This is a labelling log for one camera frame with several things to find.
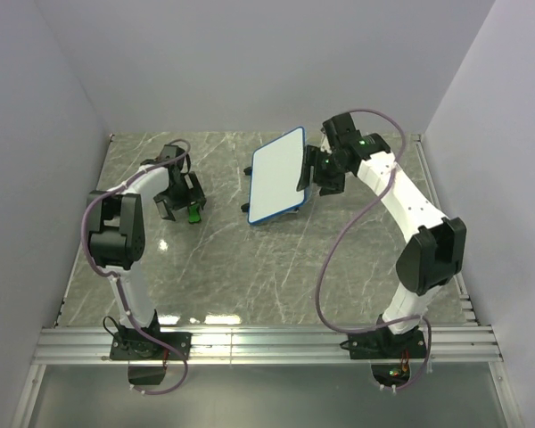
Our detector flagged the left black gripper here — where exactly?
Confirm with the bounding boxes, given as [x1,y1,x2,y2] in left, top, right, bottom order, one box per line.
[155,171,205,220]

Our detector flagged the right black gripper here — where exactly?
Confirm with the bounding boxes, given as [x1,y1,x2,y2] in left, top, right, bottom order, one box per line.
[296,144,350,196]

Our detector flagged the green whiteboard eraser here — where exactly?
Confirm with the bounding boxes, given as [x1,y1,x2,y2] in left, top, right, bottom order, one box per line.
[188,203,202,225]

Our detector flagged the blue framed whiteboard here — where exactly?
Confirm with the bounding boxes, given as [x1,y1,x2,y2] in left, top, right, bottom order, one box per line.
[247,127,310,226]

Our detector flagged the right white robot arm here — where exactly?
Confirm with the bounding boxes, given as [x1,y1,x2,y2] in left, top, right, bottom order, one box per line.
[297,111,466,357]

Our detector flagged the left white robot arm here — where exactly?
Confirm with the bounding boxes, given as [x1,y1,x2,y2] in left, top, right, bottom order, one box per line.
[80,138,206,358]

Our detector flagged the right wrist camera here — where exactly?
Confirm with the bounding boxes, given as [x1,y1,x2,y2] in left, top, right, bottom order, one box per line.
[322,112,362,150]

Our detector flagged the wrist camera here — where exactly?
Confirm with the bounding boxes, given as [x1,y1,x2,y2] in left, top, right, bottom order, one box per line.
[157,143,186,165]
[322,112,362,150]

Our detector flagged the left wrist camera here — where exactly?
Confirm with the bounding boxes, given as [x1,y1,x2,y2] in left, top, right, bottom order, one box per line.
[157,143,186,165]

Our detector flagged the black wire whiteboard stand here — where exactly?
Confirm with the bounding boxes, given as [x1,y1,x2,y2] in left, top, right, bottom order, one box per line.
[240,164,308,225]

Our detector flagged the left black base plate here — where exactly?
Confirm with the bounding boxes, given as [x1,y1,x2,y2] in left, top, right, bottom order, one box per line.
[110,329,192,361]

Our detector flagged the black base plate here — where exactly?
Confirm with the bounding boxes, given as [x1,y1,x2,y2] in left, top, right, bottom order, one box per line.
[340,327,427,359]
[110,329,192,361]

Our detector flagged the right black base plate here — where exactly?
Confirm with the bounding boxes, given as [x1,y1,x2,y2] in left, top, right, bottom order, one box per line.
[340,327,427,359]

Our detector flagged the aluminium right side rail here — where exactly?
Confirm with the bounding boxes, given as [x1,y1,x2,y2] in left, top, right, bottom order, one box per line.
[412,134,480,326]

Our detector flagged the aluminium rail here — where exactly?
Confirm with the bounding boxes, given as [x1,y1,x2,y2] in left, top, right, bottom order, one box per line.
[31,325,503,366]
[412,134,480,326]

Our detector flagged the aluminium front rail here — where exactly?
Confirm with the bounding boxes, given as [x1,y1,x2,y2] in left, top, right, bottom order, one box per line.
[31,325,503,366]

